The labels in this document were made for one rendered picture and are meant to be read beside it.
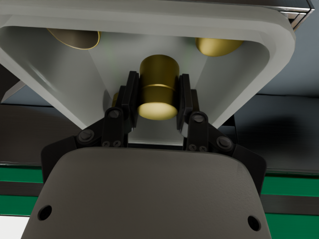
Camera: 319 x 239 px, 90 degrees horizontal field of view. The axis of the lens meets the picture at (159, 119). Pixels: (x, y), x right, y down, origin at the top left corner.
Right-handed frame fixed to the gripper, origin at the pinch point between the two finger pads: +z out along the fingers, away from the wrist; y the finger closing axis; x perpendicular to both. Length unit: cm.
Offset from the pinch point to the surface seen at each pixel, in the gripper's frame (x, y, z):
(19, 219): -41, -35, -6
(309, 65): -2.1, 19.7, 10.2
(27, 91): -12.2, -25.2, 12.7
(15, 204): -24.0, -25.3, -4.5
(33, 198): -23.8, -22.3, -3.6
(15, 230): -42, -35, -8
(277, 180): -13.8, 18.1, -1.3
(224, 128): -10.2, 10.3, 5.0
